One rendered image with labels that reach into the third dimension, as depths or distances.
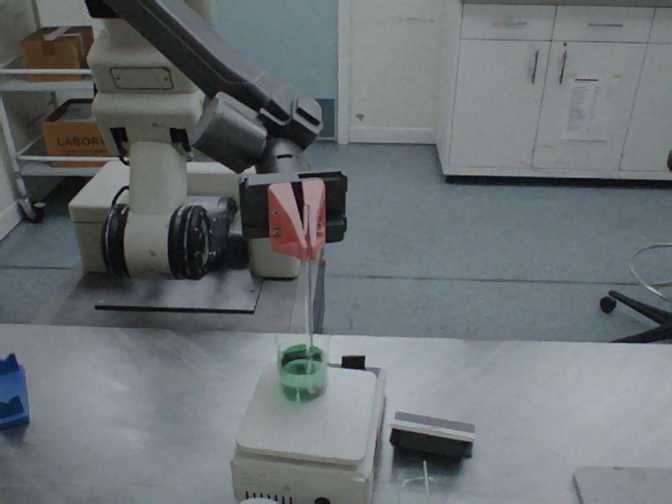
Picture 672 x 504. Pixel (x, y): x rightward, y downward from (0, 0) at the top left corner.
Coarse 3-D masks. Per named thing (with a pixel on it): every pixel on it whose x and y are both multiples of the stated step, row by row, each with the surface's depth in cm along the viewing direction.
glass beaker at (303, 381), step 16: (288, 320) 62; (304, 320) 62; (288, 336) 62; (304, 336) 63; (320, 336) 62; (288, 352) 58; (304, 352) 58; (320, 352) 59; (288, 368) 59; (304, 368) 59; (320, 368) 60; (288, 384) 60; (304, 384) 60; (320, 384) 61; (288, 400) 61; (304, 400) 61; (320, 400) 62
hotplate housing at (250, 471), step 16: (384, 384) 70; (368, 448) 59; (240, 464) 58; (256, 464) 58; (272, 464) 58; (288, 464) 58; (304, 464) 58; (320, 464) 58; (336, 464) 58; (368, 464) 58; (240, 480) 59; (256, 480) 59; (272, 480) 58; (288, 480) 58; (304, 480) 58; (320, 480) 57; (336, 480) 57; (352, 480) 57; (368, 480) 57; (240, 496) 60; (256, 496) 60; (272, 496) 60; (288, 496) 59; (304, 496) 59; (320, 496) 58; (336, 496) 58; (352, 496) 58; (368, 496) 58
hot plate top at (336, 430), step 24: (264, 384) 64; (336, 384) 64; (360, 384) 64; (264, 408) 61; (288, 408) 61; (312, 408) 61; (336, 408) 61; (360, 408) 61; (240, 432) 59; (264, 432) 59; (288, 432) 59; (312, 432) 59; (336, 432) 59; (360, 432) 59; (288, 456) 57; (312, 456) 56; (336, 456) 56; (360, 456) 56
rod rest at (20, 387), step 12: (0, 360) 76; (12, 360) 77; (0, 372) 77; (12, 372) 77; (24, 372) 78; (0, 384) 75; (12, 384) 75; (24, 384) 75; (0, 396) 74; (12, 396) 70; (24, 396) 74; (0, 408) 70; (12, 408) 71; (24, 408) 72; (0, 420) 70; (12, 420) 70; (24, 420) 71
